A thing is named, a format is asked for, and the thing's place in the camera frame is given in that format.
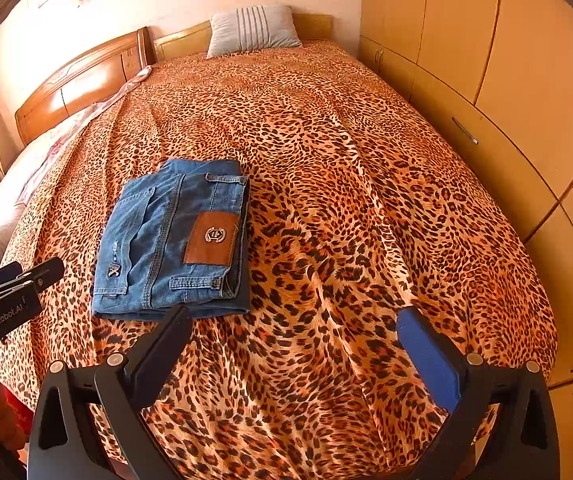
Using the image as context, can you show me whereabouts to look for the carved wooden headboard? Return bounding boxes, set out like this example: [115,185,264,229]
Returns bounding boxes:
[15,26,154,146]

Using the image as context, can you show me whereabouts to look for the leopard print blanket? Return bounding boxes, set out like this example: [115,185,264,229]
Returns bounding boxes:
[0,40,560,480]

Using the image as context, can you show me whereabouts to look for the wooden wardrobe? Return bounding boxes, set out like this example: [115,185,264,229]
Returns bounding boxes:
[359,0,573,480]

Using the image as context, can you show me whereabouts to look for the blue denim pants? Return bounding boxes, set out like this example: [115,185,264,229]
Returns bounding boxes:
[91,158,252,322]

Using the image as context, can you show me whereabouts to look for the grey striped pillow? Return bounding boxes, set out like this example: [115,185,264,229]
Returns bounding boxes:
[206,5,303,59]

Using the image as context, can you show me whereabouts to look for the plain wooden headboard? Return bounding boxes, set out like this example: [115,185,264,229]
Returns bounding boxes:
[152,13,333,62]

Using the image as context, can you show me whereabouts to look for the person's left hand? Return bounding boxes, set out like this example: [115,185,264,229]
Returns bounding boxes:
[0,384,26,452]

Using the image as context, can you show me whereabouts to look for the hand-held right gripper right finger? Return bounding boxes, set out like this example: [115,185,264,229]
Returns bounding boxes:
[397,305,561,480]

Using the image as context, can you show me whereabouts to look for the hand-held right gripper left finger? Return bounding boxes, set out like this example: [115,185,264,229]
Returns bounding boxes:
[26,305,194,480]

